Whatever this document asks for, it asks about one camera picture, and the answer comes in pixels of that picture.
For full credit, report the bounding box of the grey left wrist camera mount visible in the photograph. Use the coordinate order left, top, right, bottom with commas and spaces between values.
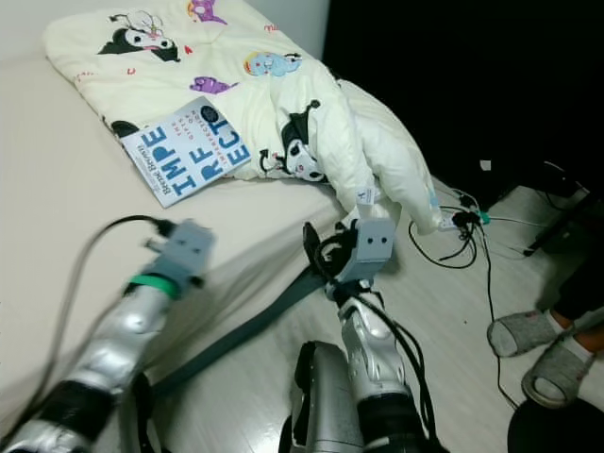
151, 220, 216, 289

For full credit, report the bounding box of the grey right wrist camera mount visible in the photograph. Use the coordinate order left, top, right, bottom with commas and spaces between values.
340, 219, 395, 284

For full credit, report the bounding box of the cream sheeted mattress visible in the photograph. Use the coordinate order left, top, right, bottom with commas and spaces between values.
0, 52, 341, 445

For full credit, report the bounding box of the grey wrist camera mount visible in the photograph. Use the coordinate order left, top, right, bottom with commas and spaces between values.
151, 220, 216, 289
340, 219, 395, 284

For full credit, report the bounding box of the grey robot right leg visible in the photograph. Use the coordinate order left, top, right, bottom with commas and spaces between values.
278, 340, 369, 453

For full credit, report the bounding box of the cream cartoon print quilt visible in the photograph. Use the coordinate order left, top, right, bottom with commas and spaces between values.
42, 0, 445, 235

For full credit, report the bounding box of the white book with blue letters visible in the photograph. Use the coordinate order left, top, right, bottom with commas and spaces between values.
118, 95, 253, 205

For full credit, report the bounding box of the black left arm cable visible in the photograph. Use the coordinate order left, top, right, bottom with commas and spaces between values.
47, 215, 176, 378

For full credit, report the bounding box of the black floor cable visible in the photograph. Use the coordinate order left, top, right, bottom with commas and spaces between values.
411, 226, 520, 411

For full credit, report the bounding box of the person's foot grey slipper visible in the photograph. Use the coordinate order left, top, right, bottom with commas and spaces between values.
488, 310, 577, 358
521, 335, 604, 409

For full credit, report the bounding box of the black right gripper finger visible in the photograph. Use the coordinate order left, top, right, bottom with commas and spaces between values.
303, 223, 329, 275

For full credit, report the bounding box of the black round object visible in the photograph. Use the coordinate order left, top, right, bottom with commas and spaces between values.
510, 401, 604, 453

